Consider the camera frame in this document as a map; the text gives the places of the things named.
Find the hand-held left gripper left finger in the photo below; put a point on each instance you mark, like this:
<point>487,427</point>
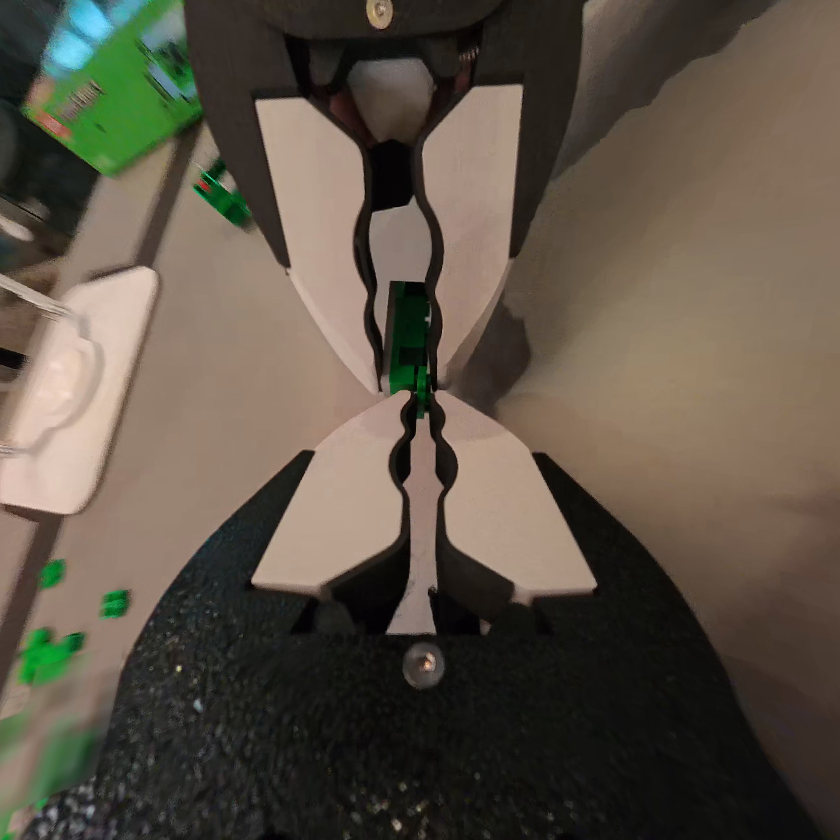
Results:
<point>341,505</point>

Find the clear plastic packaging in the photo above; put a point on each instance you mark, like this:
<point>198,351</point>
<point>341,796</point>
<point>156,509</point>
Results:
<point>65,387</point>

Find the green flat toy piece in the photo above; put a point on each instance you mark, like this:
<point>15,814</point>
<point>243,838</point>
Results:
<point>223,193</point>

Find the pile of loose toy bricks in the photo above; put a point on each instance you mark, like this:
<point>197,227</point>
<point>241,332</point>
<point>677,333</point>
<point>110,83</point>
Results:
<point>49,656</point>

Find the green toy brick assembly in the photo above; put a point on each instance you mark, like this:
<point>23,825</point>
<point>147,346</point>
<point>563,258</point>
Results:
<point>407,328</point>

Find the small green toy plate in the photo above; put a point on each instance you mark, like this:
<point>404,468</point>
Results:
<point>423,394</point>

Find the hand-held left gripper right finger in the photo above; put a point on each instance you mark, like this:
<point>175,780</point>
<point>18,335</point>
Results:
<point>512,518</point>

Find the white plastic tray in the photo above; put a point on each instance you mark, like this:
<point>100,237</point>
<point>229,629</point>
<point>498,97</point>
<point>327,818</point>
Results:
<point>111,367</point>

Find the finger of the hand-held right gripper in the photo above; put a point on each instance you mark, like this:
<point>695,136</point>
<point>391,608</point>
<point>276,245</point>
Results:
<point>308,210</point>
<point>479,197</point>

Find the green cardboard box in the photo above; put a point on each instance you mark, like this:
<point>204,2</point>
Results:
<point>118,92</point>

